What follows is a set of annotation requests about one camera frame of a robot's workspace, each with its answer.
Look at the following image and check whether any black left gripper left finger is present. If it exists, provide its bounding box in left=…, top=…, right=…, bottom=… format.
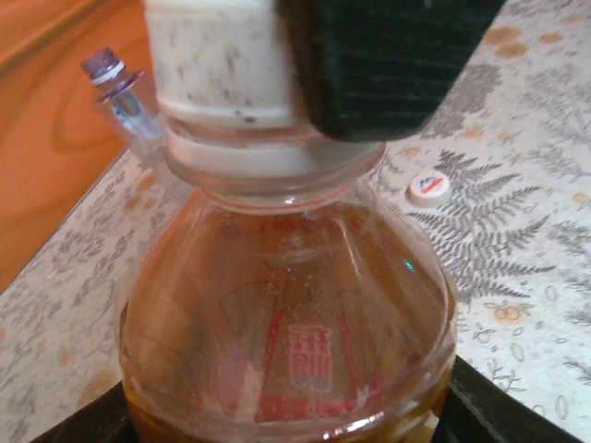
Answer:
left=43, top=383, right=138, bottom=443

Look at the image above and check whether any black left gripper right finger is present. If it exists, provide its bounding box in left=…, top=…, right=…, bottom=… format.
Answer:
left=436, top=354, right=584, bottom=443

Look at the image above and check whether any white cap red blue logo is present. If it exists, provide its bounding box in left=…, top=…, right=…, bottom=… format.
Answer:
left=406, top=173, right=452, bottom=209

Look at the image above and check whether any orange drink bottle red label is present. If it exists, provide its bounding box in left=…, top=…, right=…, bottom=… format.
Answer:
left=117, top=114, right=459, bottom=443

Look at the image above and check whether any clear bluish water bottle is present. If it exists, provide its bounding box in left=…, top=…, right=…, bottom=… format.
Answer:
left=80, top=45, right=167, bottom=170

